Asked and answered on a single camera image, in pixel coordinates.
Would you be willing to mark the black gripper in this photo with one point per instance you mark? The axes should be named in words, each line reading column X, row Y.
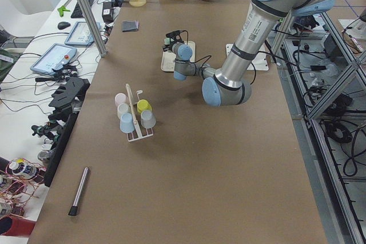
column 168, row 46

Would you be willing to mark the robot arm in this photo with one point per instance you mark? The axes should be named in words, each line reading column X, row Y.
column 226, row 85

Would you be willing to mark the yellow cup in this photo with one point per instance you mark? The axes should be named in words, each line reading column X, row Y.
column 143, row 105

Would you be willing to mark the pink cup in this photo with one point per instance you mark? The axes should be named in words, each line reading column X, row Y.
column 120, row 98

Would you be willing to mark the grey-blue cup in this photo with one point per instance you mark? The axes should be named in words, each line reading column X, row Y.
column 148, row 119

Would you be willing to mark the cream white cup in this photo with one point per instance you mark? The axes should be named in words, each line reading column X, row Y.
column 122, row 109

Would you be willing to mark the light blue cup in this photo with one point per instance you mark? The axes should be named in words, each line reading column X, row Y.
column 126, row 123

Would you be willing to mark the grey folded cloth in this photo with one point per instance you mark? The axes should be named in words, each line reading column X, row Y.
column 128, row 26

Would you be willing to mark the teach pendant tablet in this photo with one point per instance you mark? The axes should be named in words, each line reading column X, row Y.
column 79, row 36
column 54, row 59

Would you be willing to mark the black computer mouse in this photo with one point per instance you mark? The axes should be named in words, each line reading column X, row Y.
column 63, row 25

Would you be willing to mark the green plastic clamp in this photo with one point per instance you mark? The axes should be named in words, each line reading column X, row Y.
column 62, row 10

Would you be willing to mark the silver metal rod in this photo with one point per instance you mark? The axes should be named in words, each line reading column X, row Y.
column 74, row 207

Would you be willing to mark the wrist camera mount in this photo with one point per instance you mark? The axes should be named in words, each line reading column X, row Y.
column 175, row 36

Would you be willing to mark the white wire cup rack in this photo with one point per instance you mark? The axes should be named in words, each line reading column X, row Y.
column 137, row 134

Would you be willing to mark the aluminium frame post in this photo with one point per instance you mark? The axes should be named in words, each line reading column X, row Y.
column 94, row 29

